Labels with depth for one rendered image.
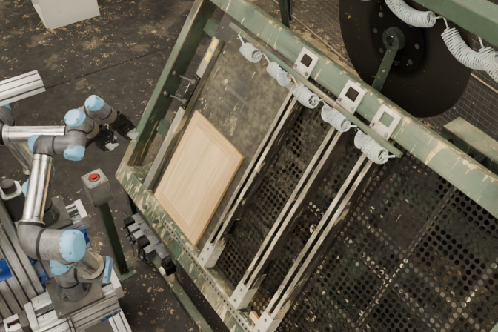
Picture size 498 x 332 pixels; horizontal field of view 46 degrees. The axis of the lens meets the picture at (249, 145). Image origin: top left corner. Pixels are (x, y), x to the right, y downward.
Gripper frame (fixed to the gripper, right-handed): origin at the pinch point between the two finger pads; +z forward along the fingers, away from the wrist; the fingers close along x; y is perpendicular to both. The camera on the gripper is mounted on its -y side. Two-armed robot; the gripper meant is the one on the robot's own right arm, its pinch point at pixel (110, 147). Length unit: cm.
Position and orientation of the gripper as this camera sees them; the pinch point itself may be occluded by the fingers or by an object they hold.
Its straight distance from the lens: 270.3
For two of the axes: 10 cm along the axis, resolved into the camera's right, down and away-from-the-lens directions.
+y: 9.1, -4.1, -1.2
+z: 2.7, 3.3, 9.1
